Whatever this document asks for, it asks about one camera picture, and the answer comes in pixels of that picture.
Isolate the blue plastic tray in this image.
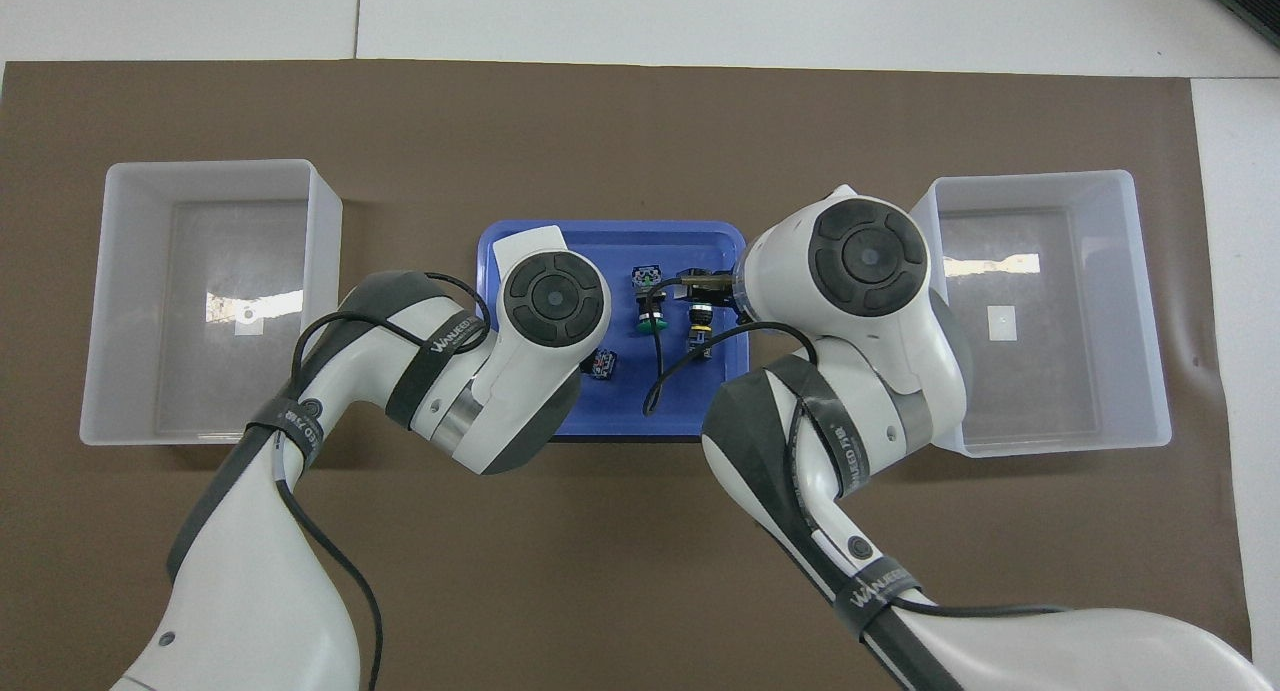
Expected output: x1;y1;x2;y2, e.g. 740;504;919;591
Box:
475;220;749;439

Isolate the brown table mat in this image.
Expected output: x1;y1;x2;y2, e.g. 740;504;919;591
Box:
0;59;1256;691

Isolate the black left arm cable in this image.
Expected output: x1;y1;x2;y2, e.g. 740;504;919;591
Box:
290;271;496;691

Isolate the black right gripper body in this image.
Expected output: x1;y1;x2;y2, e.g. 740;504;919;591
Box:
678;267;743;307

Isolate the green push button switch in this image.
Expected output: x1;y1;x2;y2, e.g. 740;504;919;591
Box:
631;264;669;334
685;301;718;362

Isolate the translucent white plastic box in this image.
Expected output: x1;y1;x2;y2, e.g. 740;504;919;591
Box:
906;170;1173;459
80;159;344;446

